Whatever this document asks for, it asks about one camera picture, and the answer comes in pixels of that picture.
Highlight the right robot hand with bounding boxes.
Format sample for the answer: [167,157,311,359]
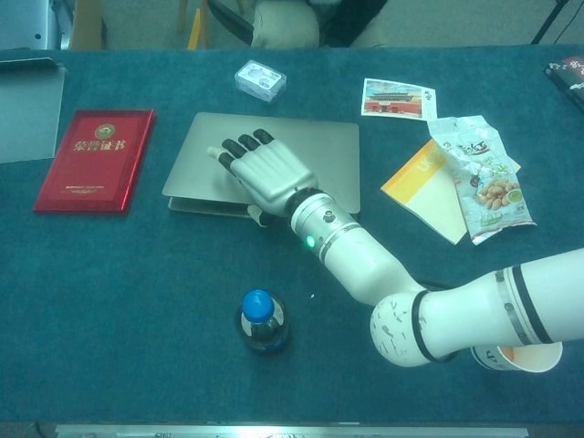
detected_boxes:
[205,129,319,228]

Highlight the silver laptop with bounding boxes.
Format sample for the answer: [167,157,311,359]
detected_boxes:
[162,112,361,219]

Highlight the red certificate book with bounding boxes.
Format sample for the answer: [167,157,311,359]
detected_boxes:
[32,109,157,215]

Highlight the clear plastic card box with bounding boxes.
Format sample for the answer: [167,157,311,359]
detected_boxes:
[234,59,288,105]

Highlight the blue-capped plastic bottle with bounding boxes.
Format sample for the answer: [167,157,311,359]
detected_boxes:
[235,287,292,356]

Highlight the red palace postcard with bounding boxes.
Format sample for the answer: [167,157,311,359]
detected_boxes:
[361,77,439,122]

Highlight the chair with white cushion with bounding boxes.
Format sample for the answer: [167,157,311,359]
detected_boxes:
[207,0,320,48]

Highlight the yellow board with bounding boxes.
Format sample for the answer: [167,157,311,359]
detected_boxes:
[186,7,211,50]

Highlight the yellow and white notepad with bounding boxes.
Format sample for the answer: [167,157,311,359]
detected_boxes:
[380,139,522,246]

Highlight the black garment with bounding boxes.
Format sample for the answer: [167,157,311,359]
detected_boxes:
[306,0,389,47]

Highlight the teal table cloth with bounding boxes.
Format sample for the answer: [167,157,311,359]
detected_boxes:
[0,44,584,426]

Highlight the white peanut snack bag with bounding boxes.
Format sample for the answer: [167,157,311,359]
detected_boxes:
[427,114,537,246]

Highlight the wooden furniture leg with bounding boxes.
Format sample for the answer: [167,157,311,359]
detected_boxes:
[68,0,109,50]

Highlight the grey metal tray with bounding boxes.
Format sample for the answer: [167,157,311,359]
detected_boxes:
[0,57,68,164]

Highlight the silver metal cabinet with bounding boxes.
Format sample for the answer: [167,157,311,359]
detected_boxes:
[0,0,74,51]

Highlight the white paper cup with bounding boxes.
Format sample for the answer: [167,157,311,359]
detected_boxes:
[469,340,564,374]

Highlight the black printed package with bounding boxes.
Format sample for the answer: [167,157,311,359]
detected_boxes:
[544,55,584,109]

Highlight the black tripod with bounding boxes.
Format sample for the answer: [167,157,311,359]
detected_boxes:
[531,0,571,46]

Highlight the aluminium rail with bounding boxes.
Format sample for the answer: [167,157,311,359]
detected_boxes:
[54,423,530,438]

